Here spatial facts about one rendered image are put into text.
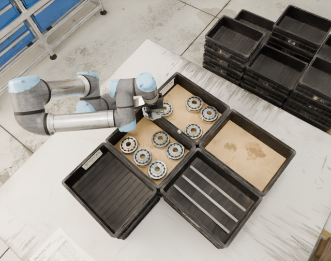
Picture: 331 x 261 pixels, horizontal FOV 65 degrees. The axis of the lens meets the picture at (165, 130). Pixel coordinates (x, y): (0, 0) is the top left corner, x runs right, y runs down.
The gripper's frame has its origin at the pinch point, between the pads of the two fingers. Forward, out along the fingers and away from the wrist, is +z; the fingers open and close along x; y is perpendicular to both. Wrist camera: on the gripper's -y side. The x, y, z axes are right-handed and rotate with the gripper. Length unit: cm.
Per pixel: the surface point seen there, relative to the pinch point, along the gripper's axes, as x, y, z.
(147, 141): -9.0, -5.0, 17.0
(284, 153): -21, 68, 14
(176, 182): -33.3, 10.4, 14.8
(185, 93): 21.1, 18.8, 20.9
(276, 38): 89, 100, 65
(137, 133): -3.8, -10.7, 17.5
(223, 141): -11.8, 37.8, 17.5
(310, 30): 96, 129, 66
